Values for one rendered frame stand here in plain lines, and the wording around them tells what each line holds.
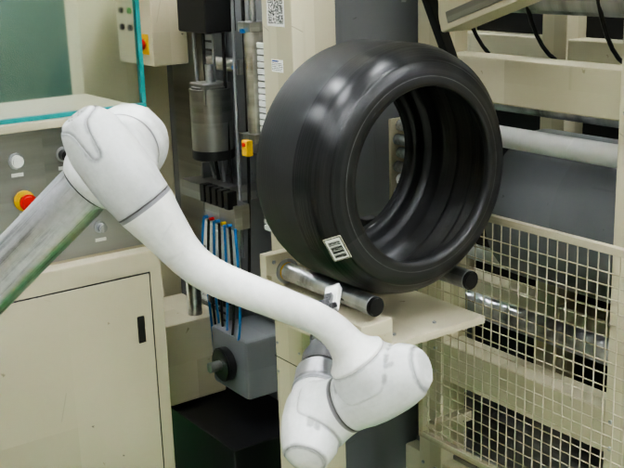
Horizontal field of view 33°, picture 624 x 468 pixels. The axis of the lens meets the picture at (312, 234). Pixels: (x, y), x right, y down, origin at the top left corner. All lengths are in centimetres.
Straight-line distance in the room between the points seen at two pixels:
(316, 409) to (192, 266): 32
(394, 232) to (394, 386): 95
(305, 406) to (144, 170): 48
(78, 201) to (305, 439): 57
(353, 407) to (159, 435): 128
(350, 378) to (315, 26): 106
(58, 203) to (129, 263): 89
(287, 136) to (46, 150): 70
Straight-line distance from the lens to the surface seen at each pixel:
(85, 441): 286
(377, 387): 171
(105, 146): 169
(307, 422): 178
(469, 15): 260
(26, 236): 193
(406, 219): 263
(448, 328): 244
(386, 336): 232
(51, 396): 278
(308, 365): 189
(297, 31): 249
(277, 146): 225
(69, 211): 189
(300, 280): 246
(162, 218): 171
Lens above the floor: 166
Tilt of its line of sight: 15 degrees down
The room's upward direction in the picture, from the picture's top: 2 degrees counter-clockwise
